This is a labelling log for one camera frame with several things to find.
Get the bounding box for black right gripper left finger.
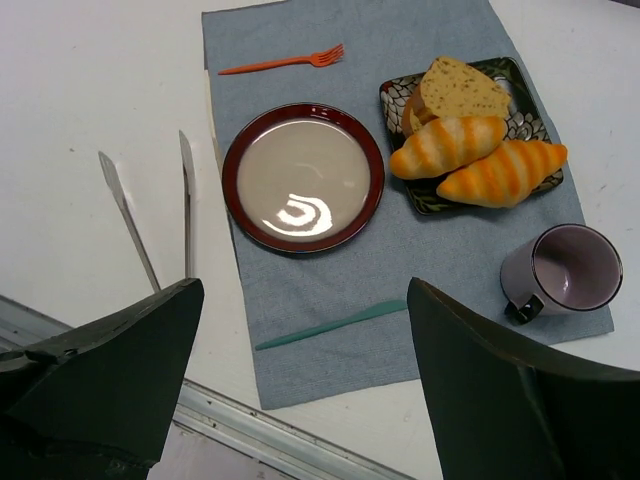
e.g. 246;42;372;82
1;278;204;479

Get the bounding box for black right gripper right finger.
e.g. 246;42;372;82
407;279;639;479

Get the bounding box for metal tongs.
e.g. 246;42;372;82
98;130;196;293

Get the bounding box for striped bread roll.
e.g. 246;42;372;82
390;116;507;180
436;140;568;208

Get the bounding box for seeded bread slice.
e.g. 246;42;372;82
414;56;511;122

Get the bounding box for teal plastic knife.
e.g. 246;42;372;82
254;300;407;351

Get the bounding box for lilac mug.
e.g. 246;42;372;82
500;223;623;325

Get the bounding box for blue-grey cloth placemat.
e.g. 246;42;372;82
203;1;584;410

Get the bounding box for dark patterned square plate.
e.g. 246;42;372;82
379;57;551;215

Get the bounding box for round red-rimmed plate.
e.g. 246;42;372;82
222;103;385;254

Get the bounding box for orange plastic fork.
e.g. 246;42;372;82
218;44;344;76

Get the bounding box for aluminium table edge rail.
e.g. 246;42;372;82
1;298;397;479

